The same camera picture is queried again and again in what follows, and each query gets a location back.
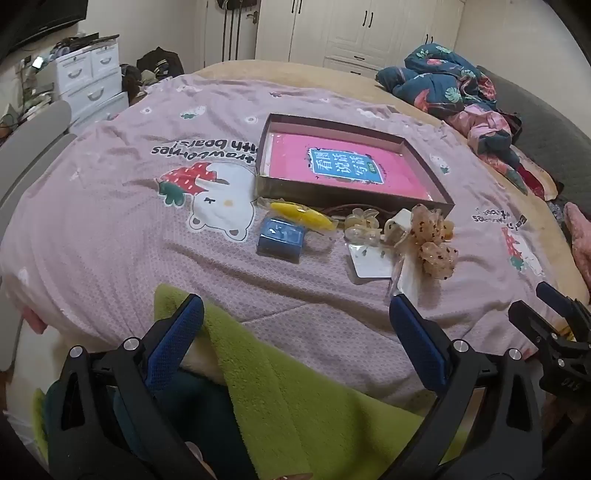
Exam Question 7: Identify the white card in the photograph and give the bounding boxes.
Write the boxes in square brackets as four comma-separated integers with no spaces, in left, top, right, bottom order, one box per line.
[346,242,394,280]

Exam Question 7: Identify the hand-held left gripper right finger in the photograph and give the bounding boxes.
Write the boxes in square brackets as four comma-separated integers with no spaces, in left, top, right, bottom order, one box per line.
[383,294,546,480]

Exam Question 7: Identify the dark shallow cardboard box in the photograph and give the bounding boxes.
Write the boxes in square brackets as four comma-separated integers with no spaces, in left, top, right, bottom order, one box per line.
[255,113,455,217]

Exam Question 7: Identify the white hair claw clip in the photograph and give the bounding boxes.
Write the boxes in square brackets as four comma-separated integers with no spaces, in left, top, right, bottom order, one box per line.
[383,209,414,245]

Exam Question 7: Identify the floral duvet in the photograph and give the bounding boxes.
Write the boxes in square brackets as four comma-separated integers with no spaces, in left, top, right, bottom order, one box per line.
[376,43,527,195]

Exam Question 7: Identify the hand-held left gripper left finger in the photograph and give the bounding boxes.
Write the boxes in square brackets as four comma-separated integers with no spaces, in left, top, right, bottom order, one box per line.
[46,293,206,480]

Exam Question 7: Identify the black bag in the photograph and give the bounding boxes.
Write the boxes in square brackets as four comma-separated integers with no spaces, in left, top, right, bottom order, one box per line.
[137,46,185,77]

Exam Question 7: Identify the small blue box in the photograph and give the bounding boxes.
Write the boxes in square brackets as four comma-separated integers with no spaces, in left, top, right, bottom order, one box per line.
[257,216,308,265]

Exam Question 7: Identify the green fleece cloth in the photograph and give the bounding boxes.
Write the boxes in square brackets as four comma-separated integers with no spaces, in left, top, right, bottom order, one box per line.
[154,284,467,480]

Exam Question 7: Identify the pink pillow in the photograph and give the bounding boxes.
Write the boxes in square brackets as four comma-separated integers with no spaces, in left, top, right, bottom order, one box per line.
[563,202,591,278]

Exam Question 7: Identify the beige bed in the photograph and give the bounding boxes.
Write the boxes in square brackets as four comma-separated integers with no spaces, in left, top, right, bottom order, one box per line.
[191,60,591,296]

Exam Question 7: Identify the pink printed blanket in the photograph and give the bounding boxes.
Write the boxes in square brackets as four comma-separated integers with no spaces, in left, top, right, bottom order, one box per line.
[0,74,591,416]

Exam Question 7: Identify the dark small bag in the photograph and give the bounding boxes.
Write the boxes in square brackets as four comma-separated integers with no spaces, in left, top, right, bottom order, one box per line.
[121,64,144,104]

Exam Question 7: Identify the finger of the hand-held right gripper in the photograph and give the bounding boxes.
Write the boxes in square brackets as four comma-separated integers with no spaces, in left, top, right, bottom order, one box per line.
[536,281,591,324]
[508,300,575,356]

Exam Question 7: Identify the black television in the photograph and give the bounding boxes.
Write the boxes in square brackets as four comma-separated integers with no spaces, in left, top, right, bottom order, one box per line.
[0,0,88,51]

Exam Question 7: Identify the peach spiral hair tie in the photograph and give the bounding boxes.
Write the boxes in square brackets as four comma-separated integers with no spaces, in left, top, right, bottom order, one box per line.
[344,208,382,245]

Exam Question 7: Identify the yellow hair clip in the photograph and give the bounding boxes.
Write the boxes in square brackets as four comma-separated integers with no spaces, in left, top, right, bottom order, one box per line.
[269,202,335,232]

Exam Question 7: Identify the grey headboard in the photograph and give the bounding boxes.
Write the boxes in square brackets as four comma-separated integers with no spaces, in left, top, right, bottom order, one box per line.
[480,67,591,217]

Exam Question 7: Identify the pink book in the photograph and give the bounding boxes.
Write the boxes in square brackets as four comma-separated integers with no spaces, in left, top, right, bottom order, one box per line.
[268,133,435,201]

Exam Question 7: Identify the cream wardrobe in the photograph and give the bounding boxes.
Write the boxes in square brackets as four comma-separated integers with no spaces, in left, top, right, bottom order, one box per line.
[256,0,465,77]

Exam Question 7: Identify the white drawer cabinet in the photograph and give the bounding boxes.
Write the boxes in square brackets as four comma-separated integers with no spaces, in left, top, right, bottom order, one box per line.
[55,39,130,123]

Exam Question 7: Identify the dark teal pants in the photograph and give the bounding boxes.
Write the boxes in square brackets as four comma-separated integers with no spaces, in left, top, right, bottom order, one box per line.
[44,369,241,480]

